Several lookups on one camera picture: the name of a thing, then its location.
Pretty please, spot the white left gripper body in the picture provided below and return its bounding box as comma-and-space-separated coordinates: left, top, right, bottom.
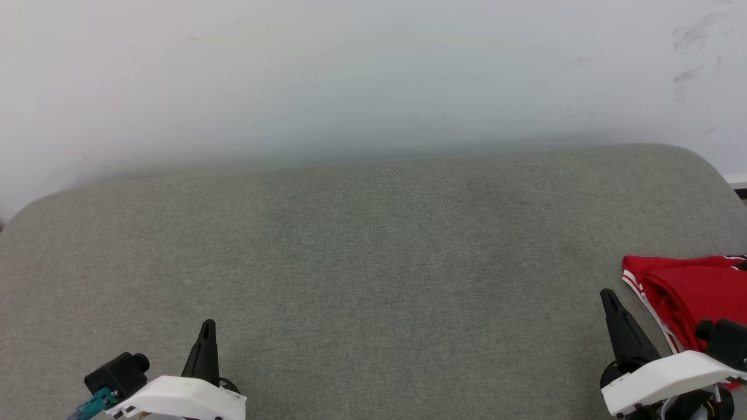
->
104, 374, 247, 420

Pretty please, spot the teal left camera connector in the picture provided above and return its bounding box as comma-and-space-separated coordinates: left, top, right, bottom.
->
67, 387, 119, 420

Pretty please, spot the red basketball jersey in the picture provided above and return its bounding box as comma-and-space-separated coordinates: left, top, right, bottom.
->
621, 254, 747, 390

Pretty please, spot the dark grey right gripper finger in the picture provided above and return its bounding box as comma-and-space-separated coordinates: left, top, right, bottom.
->
599, 288, 662, 381

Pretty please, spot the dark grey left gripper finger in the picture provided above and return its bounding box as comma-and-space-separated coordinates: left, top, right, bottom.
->
180, 318, 222, 386

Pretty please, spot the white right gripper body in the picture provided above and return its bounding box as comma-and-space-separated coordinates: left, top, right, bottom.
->
601, 350, 747, 419

